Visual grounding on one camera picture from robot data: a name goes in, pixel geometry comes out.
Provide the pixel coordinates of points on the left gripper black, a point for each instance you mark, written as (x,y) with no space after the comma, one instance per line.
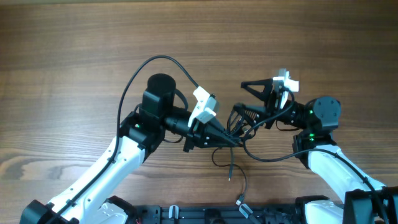
(199,133)

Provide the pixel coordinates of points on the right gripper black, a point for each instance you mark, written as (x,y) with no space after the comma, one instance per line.
(272,106)

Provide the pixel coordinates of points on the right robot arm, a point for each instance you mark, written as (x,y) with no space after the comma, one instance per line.
(364,199)

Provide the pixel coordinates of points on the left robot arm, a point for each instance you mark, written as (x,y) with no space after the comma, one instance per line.
(89,199)

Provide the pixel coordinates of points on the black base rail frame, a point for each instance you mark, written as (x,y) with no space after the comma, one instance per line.
(269,214)

